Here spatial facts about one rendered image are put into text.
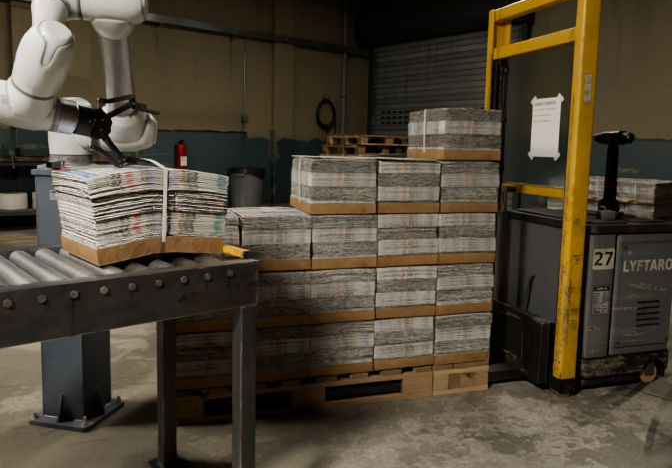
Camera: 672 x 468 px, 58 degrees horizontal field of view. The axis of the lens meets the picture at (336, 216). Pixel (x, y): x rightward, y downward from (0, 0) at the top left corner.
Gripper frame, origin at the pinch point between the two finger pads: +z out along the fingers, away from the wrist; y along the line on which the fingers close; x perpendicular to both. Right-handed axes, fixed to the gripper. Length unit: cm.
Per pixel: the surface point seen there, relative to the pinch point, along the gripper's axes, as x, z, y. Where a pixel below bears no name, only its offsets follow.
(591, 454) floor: 66, 160, 83
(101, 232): 13.0, -13.2, 27.0
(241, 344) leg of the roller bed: 28, 23, 51
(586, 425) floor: 53, 181, 79
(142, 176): 13.5, -5.6, 11.4
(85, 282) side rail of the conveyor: 28, -20, 37
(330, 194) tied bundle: -26, 90, 4
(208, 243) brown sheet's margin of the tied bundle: 13.2, 16.7, 26.5
